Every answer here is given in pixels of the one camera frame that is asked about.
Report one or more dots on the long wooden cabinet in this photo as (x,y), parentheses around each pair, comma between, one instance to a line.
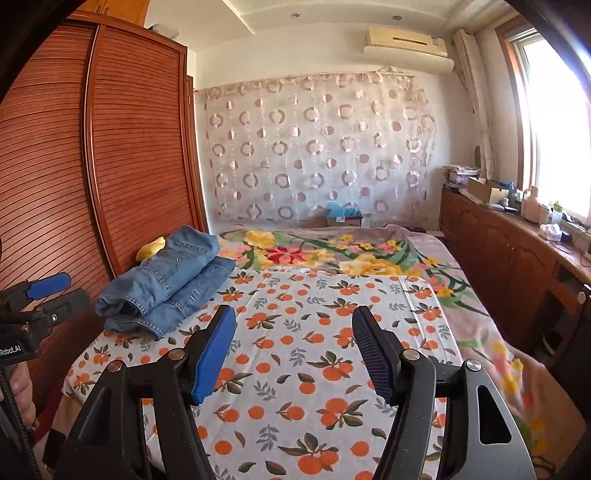
(485,240)

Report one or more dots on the white tissue box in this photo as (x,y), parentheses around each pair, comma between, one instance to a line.
(549,230)

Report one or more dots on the blue item on box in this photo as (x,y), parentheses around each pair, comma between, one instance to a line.
(341,212)

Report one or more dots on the floral pink blanket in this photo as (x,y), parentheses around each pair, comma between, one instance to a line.
(369,254)

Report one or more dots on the person's left hand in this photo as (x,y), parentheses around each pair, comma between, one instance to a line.
(21,387)

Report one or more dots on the white plastic bottle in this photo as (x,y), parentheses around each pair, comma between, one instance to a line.
(531,207)

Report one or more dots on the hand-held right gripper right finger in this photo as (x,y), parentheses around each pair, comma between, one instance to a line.
(374,355)

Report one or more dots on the wall air conditioner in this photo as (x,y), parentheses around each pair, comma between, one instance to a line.
(406,39)

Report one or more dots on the open cardboard box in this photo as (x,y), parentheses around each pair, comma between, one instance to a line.
(485,191)

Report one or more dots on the small green-cap bottle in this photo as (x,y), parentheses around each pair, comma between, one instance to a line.
(556,214)

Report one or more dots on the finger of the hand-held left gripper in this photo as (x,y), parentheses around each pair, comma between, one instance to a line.
(48,285)
(64,302)

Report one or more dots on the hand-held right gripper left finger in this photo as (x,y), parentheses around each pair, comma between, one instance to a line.
(214,355)

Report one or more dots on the circle-patterned sheer curtain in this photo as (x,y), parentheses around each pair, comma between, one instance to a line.
(314,152)

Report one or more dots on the faded blue denim pants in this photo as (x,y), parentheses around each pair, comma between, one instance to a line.
(180,249)

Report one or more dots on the yellow plush toy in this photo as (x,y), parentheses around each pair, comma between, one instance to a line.
(150,251)

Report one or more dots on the stack of papers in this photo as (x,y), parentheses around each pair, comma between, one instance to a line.
(461,174)

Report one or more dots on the wood-framed window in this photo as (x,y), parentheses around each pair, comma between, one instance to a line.
(554,129)

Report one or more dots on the orange-print white bedsheet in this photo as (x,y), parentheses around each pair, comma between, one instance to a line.
(300,350)

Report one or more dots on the wooden louvered wardrobe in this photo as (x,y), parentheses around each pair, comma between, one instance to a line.
(115,161)

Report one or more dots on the beige window curtain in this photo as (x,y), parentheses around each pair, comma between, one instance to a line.
(480,115)

